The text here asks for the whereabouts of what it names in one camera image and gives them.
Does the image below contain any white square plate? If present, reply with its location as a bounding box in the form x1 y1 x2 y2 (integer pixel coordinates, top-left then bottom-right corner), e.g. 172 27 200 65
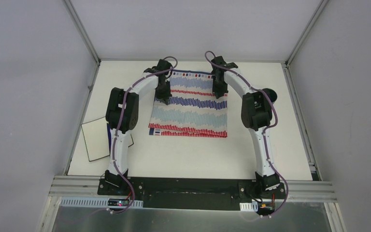
81 116 135 163

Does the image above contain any right white cable duct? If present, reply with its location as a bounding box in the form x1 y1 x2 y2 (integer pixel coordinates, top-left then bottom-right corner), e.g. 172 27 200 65
239 202 258 212

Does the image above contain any patterned cloth napkin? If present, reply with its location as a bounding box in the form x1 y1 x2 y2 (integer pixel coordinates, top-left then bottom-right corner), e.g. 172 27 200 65
149 70 228 138

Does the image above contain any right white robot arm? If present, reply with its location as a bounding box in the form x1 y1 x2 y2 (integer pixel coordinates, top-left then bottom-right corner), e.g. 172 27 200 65
209 56 280 198

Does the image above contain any white cable duct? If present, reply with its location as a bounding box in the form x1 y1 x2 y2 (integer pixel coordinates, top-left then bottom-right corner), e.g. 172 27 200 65
59 197 143 209
239 202 258 212

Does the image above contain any left white cable duct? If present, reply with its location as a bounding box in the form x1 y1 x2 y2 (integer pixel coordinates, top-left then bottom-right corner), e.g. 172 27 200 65
59 197 143 209

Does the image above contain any dark green mug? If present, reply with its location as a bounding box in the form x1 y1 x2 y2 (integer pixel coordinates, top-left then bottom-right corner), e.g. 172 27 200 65
263 88 278 104

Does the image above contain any dark blue plastic knife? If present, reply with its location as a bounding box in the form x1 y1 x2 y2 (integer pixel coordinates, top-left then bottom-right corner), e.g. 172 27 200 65
106 123 112 154

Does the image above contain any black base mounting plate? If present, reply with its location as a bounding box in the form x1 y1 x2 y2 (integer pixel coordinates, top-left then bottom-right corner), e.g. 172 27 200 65
97 177 287 211

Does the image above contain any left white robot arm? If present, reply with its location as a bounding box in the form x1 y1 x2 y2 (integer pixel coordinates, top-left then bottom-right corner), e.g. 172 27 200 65
104 57 176 196

